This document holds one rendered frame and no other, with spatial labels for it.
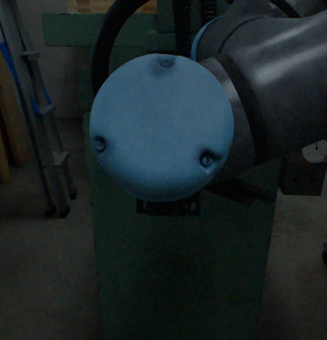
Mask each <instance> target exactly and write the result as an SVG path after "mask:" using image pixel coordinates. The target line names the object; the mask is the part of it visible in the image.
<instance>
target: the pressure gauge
mask: <svg viewBox="0 0 327 340"><path fill-rule="evenodd" d="M317 146H318V150H316V149H315V147H316V143H313V144H311V145H307V147H304V148H302V149H299V150H297V151H298V152H299V154H300V155H301V157H302V158H303V160H304V167H312V163H319V162H322V161H325V160H326V159H327V139H325V140H322V141H319V142H317Z"/></svg>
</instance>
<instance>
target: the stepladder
mask: <svg viewBox="0 0 327 340"><path fill-rule="evenodd" d="M21 35H22V36H21ZM22 37H23V38H22ZM0 49H1V52H2V54H3V57H5V63H6V65H7V71H8V73H9V79H11V84H12V87H13V91H14V95H15V99H16V103H17V105H18V108H19V113H20V116H21V121H22V124H23V129H24V130H25V134H26V138H27V142H28V145H29V150H30V153H31V155H32V158H33V163H34V166H35V171H36V174H37V179H38V182H39V185H40V188H41V193H42V196H43V200H44V204H45V208H46V210H45V217H46V218H50V217H52V215H53V214H54V213H55V212H56V207H55V205H53V203H52V200H51V195H50V191H49V187H48V186H47V181H46V178H45V172H44V170H43V169H45V168H46V169H47V173H48V174H49V178H50V180H51V185H52V188H53V191H54V196H55V199H56V201H57V204H58V207H59V210H60V212H59V213H60V217H61V218H64V217H67V215H68V214H69V212H70V206H69V205H68V203H67V199H66V195H64V190H63V187H62V183H61V179H60V176H59V173H58V168H57V166H56V165H60V169H61V168H62V170H63V174H64V178H66V183H67V185H68V190H69V193H70V199H71V200H73V199H76V196H77V190H76V188H75V186H74V185H73V181H72V177H71V174H70V169H69V167H68V162H67V159H68V158H69V151H64V149H63V147H62V142H61V140H60V135H59V132H58V128H57V127H56V122H55V119H54V115H53V112H54V111H55V110H56V106H55V105H54V104H52V105H51V103H52V101H51V98H49V95H48V94H47V90H46V88H45V83H44V80H43V78H42V76H41V71H40V68H39V63H38V60H37V59H38V58H40V56H41V54H40V51H34V48H33V44H32V40H31V36H30V33H29V31H28V28H27V23H26V20H25V16H24V12H23V11H22V8H21V4H20V0H0ZM32 77H33V78H32ZM33 80H34V81H35V83H36V85H37V87H38V90H39V94H40V97H41V99H42V103H43V104H41V105H40V104H39V101H38V97H37V92H36V88H35V84H33ZM25 101H26V102H25ZM26 103H27V104H26ZM27 108H28V109H27ZM28 111H29V112H28ZM43 114H44V115H45V119H47V121H48V124H49V125H50V129H51V133H52V135H53V140H54V145H55V147H56V149H57V151H54V152H53V151H52V149H51V144H50V141H49V139H48V136H47V131H46V128H45V123H44V119H43ZM30 117H31V121H32V122H33V126H34V129H35V133H36V137H37V140H38V143H39V147H40V148H41V152H42V155H43V159H44V164H43V165H42V161H41V156H39V151H38V148H37V143H36V139H35V135H34V131H33V126H32V125H31V121H30Z"/></svg>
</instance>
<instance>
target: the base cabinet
mask: <svg viewBox="0 0 327 340"><path fill-rule="evenodd" d="M90 112H91V111H82V112H81V115H82V129H83V132H84V143H85V151H86V165H87V171H88V186H89V193H90V207H91V215H92V222H93V223H92V228H93V229H94V243H95V251H96V264H97V272H98V286H99V294H100V307H101V315H102V329H103V337H104V340H255V338H256V333H257V324H258V319H259V310H260V305H261V296H262V291H263V282H264V278H265V274H266V268H267V259H268V255H269V245H270V241H271V232H272V227H273V218H274V209H275V205H276V199H277V195H278V186H279V181H280V172H281V168H282V159H283V156H282V157H279V158H276V159H273V160H271V161H267V162H265V163H264V164H262V165H257V166H256V167H253V168H252V169H249V170H247V171H243V172H242V173H240V174H238V175H235V176H233V177H235V178H237V179H240V180H242V181H246V182H248V183H250V184H252V185H256V186H258V187H262V188H264V189H268V190H270V191H272V192H274V193H275V199H274V201H273V202H272V203H271V204H270V203H265V202H263V201H262V200H258V199H256V198H255V202H254V203H253V205H251V207H247V206H245V205H241V204H239V203H236V201H233V200H231V199H228V198H225V197H222V196H220V195H216V194H214V193H213V192H211V191H207V190H205V189H201V209H200V216H191V215H186V216H148V215H146V214H136V197H134V196H132V195H129V194H127V192H125V190H123V189H122V188H119V186H117V184H115V182H114V180H113V179H112V178H111V177H110V176H109V175H108V174H107V172H106V171H105V170H104V168H103V167H102V166H101V165H100V164H99V161H98V159H97V157H96V155H95V154H94V152H93V147H92V144H91V140H90V131H89V121H90Z"/></svg>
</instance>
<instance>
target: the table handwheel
mask: <svg viewBox="0 0 327 340"><path fill-rule="evenodd" d="M148 1H151V0H116V1H115V2H114V3H113V4H112V6H111V8H109V10H108V12H107V13H106V14H105V16H104V18H103V19H102V22H101V24H100V26H99V28H98V31H97V33H96V35H95V37H94V42H93V45H92V52H91V57H90V81H91V86H92V93H93V96H94V99H95V98H96V95H97V93H98V91H99V89H100V87H101V85H102V84H103V83H105V81H106V80H107V79H108V77H109V76H108V69H109V60H110V54H111V50H112V46H113V43H114V42H115V40H116V37H117V35H118V33H119V31H120V29H121V27H122V25H124V24H125V22H126V21H127V19H128V18H129V17H130V16H131V15H133V14H134V12H135V11H136V10H137V9H139V8H140V7H142V6H143V5H144V4H145V3H147V2H148ZM224 1H225V2H228V3H229V4H230V5H231V4H232V3H233V2H234V1H235V0H224ZM184 3H185V2H183V0H172V7H173V19H174V27H175V48H176V56H183V57H186V58H189V59H191V57H189V52H188V45H187V32H186V25H185V14H184Z"/></svg>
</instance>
